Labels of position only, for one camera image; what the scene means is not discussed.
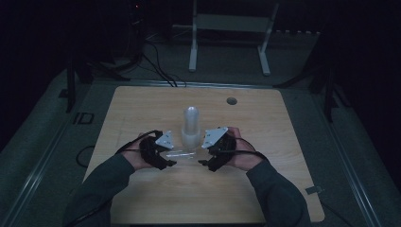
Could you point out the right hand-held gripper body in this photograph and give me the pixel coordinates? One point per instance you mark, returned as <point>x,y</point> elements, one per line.
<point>222,148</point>

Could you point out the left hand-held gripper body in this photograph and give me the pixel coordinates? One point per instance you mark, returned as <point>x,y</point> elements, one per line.
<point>151,148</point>

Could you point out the translucent white domed container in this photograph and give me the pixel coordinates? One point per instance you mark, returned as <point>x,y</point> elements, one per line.
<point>191,129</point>

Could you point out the person's left hand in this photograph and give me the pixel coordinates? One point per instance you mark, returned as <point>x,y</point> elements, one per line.
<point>135,157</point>

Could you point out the person's right hand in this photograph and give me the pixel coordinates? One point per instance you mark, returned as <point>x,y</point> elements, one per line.
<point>244,156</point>

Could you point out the grey tape piece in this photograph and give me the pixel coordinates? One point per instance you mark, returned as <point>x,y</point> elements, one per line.
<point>314,189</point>

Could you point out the black stand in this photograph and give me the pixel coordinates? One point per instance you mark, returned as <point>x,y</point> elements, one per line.
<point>329,91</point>
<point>71,85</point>

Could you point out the white metal stand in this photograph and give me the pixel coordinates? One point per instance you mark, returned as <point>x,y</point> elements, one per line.
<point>231,22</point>

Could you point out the black rectangular floor frame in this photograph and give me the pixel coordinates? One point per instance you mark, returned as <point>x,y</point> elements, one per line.
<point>83,118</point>

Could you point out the metal floor rail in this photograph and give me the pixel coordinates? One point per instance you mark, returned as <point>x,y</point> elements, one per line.
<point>350,164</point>
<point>34,176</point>

